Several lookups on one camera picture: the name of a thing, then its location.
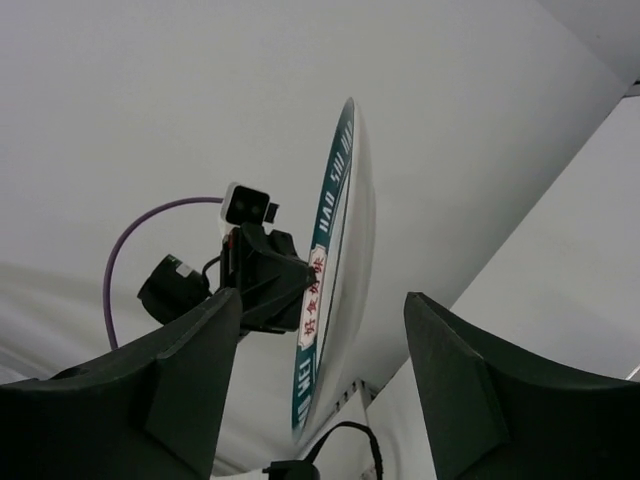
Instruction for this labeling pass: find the green rimmed white plate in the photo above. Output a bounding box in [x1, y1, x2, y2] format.
[290, 98, 376, 444]

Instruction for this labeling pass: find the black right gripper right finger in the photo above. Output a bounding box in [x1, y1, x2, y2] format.
[404, 292, 639, 479]

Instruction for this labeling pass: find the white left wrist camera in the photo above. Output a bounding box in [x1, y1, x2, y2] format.
[218, 182, 279, 237]

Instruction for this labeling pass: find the purple camera cable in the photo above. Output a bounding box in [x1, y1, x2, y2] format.
[102, 196, 224, 351]
[261, 420, 386, 480]

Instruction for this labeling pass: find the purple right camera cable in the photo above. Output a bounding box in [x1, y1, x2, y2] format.
[261, 420, 386, 480]

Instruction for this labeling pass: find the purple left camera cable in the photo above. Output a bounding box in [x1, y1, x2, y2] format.
[102, 196, 224, 351]

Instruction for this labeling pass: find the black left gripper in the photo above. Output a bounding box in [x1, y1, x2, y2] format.
[220, 223, 316, 334]

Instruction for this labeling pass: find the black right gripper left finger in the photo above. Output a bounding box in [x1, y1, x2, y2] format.
[1, 289, 242, 479]

